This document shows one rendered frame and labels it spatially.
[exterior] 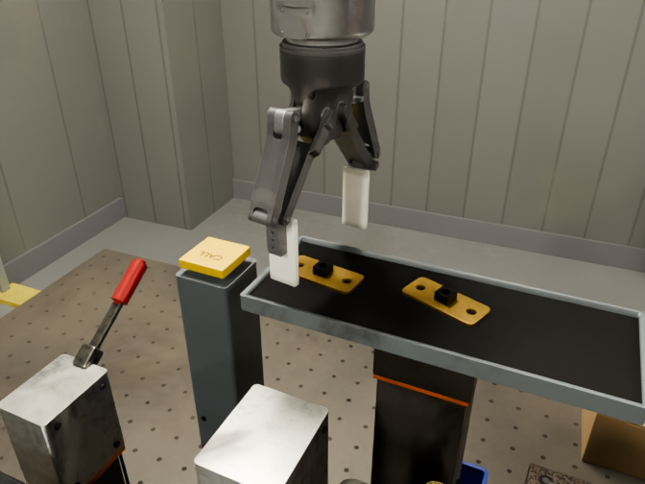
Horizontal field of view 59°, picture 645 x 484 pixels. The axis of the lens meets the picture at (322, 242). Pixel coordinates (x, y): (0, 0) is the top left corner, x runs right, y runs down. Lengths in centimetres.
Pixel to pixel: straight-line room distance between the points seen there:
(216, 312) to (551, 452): 67
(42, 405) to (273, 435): 26
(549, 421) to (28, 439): 85
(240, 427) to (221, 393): 23
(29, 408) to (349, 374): 67
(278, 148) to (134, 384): 81
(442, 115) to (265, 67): 99
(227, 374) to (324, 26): 42
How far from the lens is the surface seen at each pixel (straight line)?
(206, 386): 75
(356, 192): 62
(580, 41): 283
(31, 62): 298
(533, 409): 117
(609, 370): 55
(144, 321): 137
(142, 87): 308
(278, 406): 53
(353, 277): 60
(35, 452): 70
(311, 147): 51
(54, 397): 67
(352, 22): 48
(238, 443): 51
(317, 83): 49
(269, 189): 48
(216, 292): 64
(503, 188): 303
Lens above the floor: 149
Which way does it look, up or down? 29 degrees down
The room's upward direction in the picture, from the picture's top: straight up
